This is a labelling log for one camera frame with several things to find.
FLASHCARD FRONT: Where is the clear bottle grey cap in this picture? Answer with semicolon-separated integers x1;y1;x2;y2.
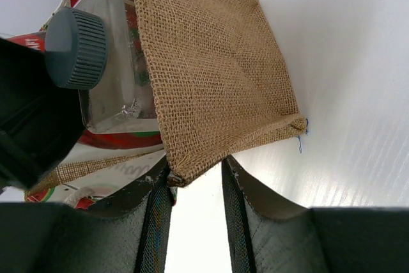
45;0;159;134

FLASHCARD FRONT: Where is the red shampoo bottle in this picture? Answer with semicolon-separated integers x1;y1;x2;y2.
1;31;46;52

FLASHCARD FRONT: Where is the burlap watermelon canvas bag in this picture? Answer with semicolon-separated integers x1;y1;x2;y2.
24;0;307;209

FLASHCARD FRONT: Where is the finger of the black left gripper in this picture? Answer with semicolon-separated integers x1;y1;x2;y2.
1;39;84;189

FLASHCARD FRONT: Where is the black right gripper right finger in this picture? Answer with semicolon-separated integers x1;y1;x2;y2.
221;156;408;272

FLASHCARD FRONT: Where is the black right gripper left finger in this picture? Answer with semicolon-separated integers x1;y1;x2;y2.
1;166;173;272

